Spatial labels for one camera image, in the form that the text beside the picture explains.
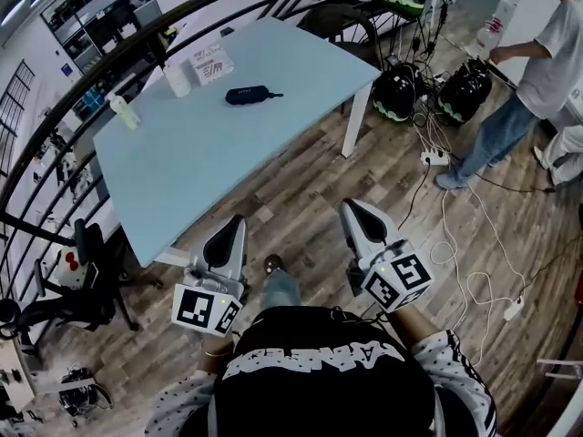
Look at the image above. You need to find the white cable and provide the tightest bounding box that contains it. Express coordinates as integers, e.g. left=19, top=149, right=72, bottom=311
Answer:
left=412, top=111, right=527, bottom=336

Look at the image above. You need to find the clear water jug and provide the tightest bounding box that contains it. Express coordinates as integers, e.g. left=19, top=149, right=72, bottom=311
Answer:
left=476, top=0, right=521, bottom=61

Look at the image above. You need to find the person's left forearm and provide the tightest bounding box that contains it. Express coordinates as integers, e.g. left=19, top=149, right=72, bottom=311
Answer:
left=201, top=332, right=236, bottom=375

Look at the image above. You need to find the black curved metal railing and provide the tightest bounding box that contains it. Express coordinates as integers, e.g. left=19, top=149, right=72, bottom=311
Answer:
left=0, top=0, right=341, bottom=318

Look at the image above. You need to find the white plastic canister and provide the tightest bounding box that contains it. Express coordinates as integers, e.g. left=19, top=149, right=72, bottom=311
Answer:
left=162, top=58, right=192, bottom=99

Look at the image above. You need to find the black office chair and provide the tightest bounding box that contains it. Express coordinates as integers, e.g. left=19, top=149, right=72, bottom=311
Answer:
left=0, top=218, right=165, bottom=359

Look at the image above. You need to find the white power adapter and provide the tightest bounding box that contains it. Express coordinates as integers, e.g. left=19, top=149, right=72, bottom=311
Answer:
left=502, top=295, right=526, bottom=322

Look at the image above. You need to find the glass-front shelf unit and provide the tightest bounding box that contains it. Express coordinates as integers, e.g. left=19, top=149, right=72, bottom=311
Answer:
left=39, top=0, right=164, bottom=71

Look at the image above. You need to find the black glasses case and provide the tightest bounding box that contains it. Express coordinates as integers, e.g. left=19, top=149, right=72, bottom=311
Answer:
left=225, top=86, right=284, bottom=107

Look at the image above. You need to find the person's right forearm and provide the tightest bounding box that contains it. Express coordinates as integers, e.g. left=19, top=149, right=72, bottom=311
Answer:
left=389, top=306, right=439, bottom=351

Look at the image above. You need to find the white bag with red bow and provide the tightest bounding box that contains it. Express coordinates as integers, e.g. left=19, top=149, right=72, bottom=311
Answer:
left=55, top=245, right=99, bottom=290

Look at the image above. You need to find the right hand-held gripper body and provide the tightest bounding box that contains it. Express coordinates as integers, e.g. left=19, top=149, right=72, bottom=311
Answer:
left=347, top=238, right=436, bottom=314

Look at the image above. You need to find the white box with red print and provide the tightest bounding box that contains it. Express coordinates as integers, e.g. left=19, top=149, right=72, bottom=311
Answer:
left=188, top=43, right=236, bottom=86

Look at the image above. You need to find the light blue table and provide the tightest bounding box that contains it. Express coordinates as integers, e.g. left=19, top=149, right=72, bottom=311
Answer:
left=92, top=17, right=383, bottom=269

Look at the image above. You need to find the clear bottle with green liquid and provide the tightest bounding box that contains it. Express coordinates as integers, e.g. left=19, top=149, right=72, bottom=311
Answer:
left=108, top=93, right=143, bottom=131

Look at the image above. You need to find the black cable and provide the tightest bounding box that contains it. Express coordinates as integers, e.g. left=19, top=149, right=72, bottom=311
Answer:
left=398, top=150, right=559, bottom=229

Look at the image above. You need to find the tangle of cables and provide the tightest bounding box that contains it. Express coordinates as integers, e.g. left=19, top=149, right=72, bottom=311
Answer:
left=57, top=365, right=114, bottom=428

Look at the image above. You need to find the white power strip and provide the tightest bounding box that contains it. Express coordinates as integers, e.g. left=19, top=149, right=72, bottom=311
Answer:
left=419, top=149, right=451, bottom=168

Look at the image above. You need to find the person's black and white shirt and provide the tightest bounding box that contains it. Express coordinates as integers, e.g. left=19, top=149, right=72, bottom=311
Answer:
left=144, top=306, right=498, bottom=437

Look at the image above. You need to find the person's jeans leg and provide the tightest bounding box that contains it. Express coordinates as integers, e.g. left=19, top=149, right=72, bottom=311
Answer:
left=259, top=270, right=303, bottom=311

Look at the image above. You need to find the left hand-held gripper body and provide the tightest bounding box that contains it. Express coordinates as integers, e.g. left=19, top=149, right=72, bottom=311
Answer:
left=171, top=255, right=250, bottom=339

